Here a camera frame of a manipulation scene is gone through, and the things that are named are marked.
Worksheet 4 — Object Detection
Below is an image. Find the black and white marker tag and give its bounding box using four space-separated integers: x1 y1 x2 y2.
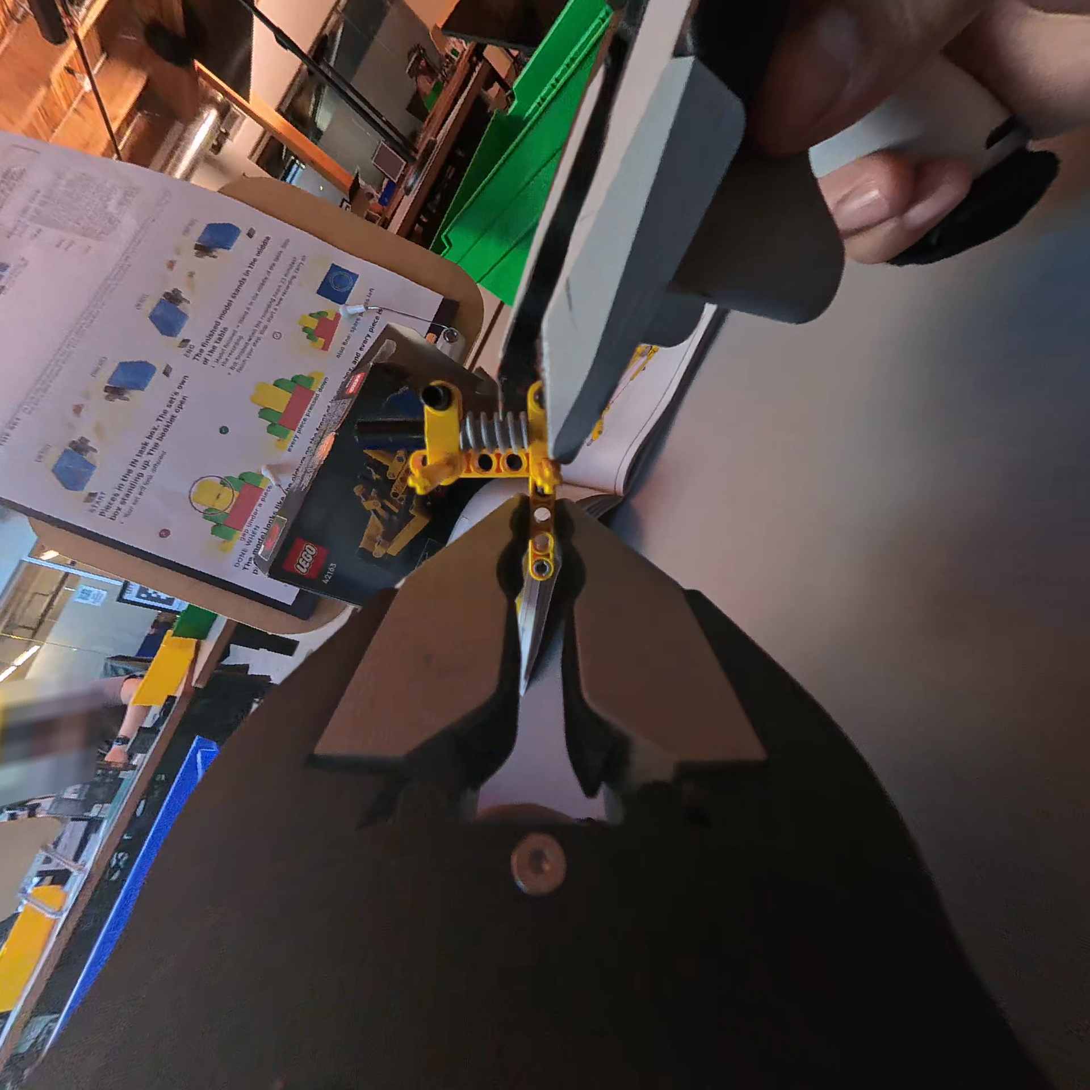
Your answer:
115 579 187 613

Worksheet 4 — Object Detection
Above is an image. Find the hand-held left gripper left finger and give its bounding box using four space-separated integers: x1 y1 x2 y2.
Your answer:
312 499 525 772

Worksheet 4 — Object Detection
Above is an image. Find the green plastic bin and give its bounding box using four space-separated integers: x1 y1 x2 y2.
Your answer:
430 0 616 308

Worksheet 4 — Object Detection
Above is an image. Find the yellow plastic bin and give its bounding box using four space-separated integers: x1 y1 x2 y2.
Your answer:
130 634 199 708
0 884 71 1016

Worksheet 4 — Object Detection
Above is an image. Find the yellow lego assembly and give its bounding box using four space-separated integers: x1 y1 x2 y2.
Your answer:
407 379 565 695

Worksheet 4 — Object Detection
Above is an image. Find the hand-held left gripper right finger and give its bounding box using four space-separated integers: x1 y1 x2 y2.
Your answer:
554 499 769 791

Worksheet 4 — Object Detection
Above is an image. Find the instruction poster board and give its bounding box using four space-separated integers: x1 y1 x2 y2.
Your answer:
0 130 488 638

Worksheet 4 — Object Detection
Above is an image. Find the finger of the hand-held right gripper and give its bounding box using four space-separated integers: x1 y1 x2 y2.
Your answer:
542 53 846 467
496 0 698 400

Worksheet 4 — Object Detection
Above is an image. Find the black lego set box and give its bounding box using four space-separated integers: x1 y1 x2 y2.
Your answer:
254 322 505 607

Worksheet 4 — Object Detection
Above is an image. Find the lego instruction booklet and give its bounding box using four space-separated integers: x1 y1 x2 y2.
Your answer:
554 302 729 521

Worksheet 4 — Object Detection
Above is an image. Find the person's right hand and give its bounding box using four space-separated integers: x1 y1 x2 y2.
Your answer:
754 0 1090 267

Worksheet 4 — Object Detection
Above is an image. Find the blue plastic bin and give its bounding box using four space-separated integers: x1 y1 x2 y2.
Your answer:
49 735 220 1027

